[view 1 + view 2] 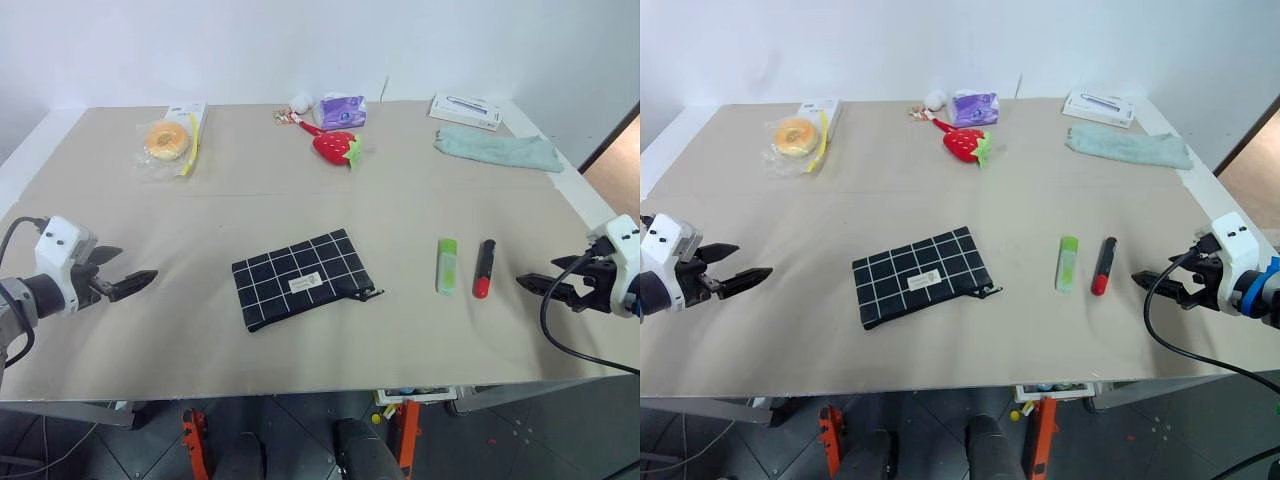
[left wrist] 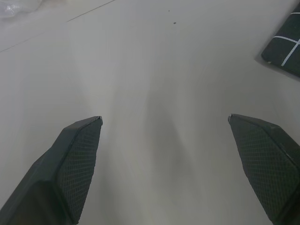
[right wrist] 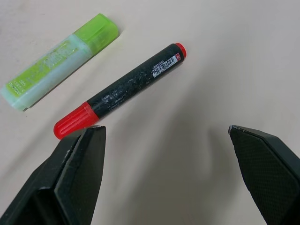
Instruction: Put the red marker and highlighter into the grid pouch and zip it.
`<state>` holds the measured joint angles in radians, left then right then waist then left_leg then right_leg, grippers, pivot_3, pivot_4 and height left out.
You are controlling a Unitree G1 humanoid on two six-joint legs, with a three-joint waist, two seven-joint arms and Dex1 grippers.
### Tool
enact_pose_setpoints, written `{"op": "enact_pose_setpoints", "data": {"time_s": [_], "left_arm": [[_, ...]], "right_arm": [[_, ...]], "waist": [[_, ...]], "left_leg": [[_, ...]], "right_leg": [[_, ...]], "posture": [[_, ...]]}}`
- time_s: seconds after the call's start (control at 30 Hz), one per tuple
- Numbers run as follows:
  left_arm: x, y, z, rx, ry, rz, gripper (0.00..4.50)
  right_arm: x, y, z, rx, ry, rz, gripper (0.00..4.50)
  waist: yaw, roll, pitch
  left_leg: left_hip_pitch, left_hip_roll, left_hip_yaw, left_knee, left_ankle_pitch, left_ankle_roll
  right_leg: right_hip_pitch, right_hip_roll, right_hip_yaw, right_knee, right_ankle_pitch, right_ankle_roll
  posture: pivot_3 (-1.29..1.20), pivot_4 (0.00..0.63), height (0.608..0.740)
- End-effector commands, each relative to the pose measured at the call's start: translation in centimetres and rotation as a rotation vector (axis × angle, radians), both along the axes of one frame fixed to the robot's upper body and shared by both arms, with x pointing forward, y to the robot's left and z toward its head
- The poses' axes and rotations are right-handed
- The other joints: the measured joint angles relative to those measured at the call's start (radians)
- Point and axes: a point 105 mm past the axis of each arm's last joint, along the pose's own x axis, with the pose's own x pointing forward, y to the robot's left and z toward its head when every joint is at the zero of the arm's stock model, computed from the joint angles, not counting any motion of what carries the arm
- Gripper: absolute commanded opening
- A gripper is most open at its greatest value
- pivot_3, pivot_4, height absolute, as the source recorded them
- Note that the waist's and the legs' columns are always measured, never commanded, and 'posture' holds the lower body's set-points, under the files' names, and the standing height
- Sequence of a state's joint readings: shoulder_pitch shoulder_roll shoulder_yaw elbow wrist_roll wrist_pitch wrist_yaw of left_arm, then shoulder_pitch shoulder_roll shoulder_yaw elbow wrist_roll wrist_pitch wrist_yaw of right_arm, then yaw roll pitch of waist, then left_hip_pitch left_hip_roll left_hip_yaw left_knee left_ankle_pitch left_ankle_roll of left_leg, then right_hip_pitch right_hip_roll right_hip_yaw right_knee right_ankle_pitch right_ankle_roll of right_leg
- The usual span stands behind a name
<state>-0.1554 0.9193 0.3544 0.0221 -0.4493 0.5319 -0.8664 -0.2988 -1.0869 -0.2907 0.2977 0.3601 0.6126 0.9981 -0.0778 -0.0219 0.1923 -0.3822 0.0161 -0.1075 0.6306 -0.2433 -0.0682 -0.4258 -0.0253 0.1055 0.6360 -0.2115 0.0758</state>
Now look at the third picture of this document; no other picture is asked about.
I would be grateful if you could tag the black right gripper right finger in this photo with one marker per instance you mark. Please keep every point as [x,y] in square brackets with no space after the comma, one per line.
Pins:
[264,168]

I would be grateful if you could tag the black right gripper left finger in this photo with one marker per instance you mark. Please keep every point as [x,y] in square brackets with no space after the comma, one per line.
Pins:
[70,178]

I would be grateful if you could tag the green highlighter pen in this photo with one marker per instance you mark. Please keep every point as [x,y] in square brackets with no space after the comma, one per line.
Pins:
[55,62]

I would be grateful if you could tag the black marker with red cap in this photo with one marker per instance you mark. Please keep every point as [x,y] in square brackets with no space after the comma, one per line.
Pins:
[126,85]

